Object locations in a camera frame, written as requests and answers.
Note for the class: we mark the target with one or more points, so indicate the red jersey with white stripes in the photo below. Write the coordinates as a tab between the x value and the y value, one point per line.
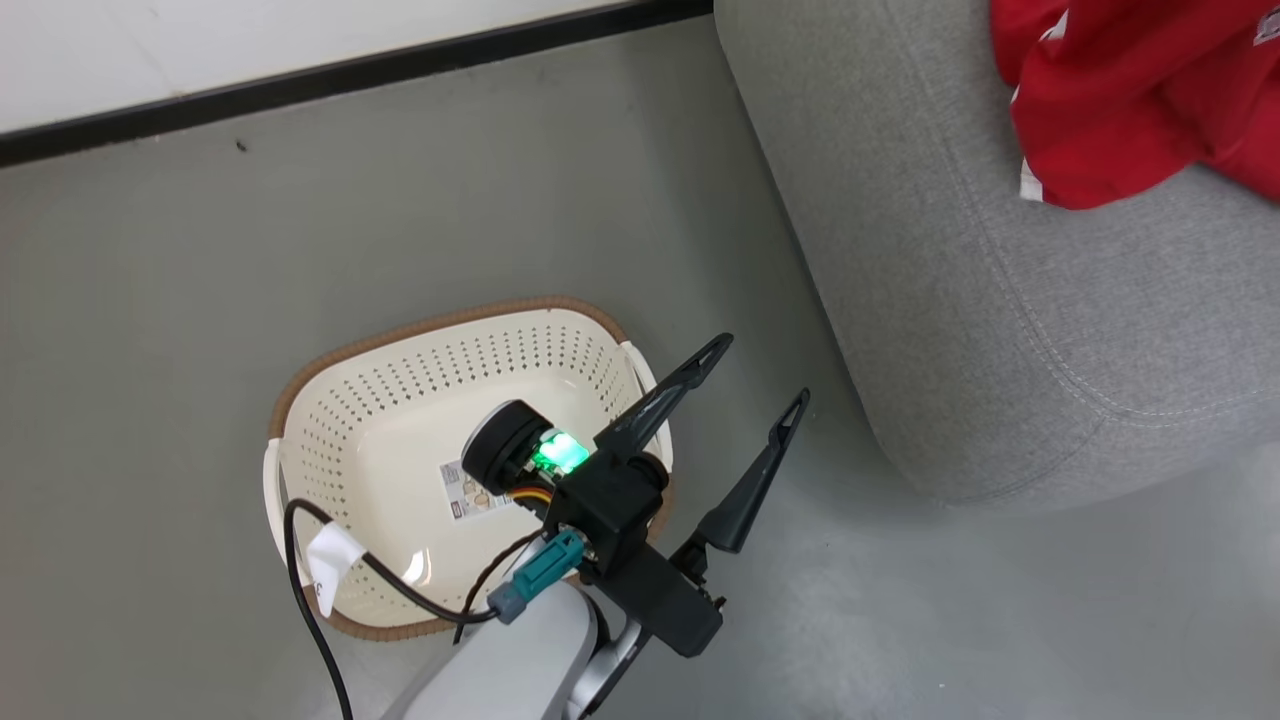
1090	100

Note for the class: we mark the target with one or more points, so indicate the plain red garment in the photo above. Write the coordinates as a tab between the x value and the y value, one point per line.
1250	120

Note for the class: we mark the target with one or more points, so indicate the cream perforated laundry basket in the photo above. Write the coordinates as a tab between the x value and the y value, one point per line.
400	400

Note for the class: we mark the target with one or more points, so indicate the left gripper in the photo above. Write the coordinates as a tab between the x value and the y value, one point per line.
660	600

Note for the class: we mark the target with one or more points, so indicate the black baseboard strip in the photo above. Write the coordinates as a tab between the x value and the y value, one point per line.
300	85

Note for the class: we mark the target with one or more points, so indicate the printed sticker in basket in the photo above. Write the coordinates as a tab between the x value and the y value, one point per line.
465	495

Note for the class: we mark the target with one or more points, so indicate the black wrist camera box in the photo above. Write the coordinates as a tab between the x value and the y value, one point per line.
610	510

